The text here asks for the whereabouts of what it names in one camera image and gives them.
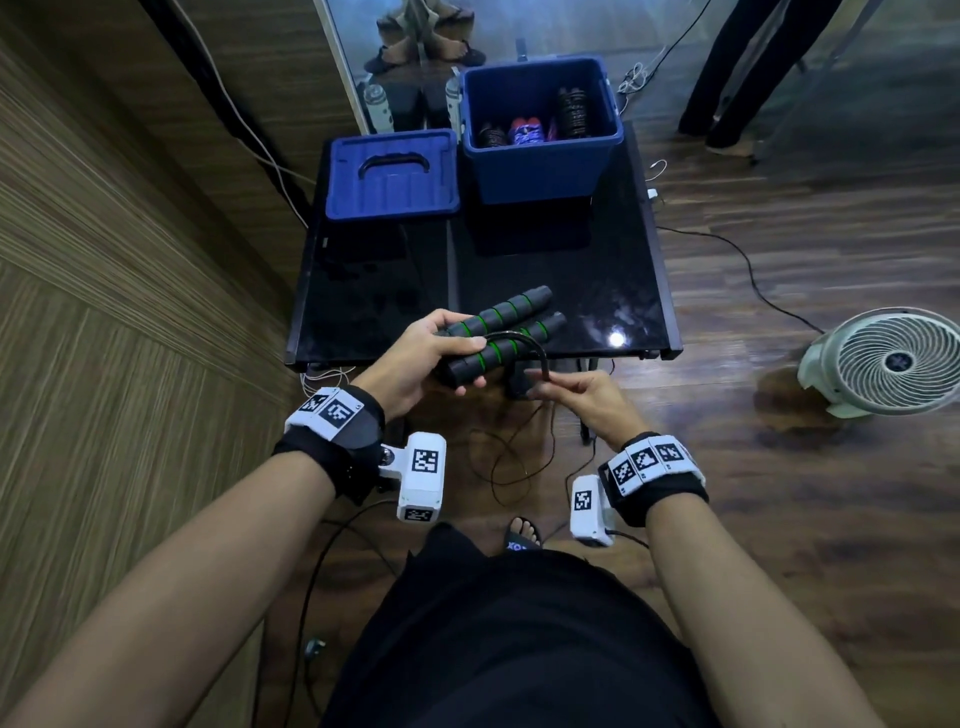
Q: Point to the person's right hand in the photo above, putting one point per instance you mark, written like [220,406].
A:
[592,401]

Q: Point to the person's left hand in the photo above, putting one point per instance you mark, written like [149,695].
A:
[412,360]

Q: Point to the blue plastic bin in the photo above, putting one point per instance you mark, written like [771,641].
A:
[540,176]

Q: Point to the person's left forearm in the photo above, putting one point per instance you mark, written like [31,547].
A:
[187,600]

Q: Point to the person's right forearm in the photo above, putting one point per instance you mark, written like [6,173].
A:
[750,607]

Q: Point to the person's right foot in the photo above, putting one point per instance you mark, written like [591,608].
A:
[523,532]

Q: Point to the blue bin lid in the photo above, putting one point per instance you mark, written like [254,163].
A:
[360,199]

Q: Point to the person's black clothing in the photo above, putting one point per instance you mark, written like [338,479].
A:
[517,645]

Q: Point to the black wristband with marker tags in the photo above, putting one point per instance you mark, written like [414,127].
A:
[652,472]
[337,431]

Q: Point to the black glossy low table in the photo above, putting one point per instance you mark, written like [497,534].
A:
[562,292]

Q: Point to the black pouch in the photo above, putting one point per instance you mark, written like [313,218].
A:
[420,105]

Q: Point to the white water bottle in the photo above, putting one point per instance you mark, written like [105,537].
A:
[452,105]

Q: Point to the white floor fan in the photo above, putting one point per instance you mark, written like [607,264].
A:
[892,364]

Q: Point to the small black object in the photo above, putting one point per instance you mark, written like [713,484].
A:
[521,49]

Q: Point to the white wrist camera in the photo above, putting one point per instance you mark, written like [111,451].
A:
[420,472]
[589,510]

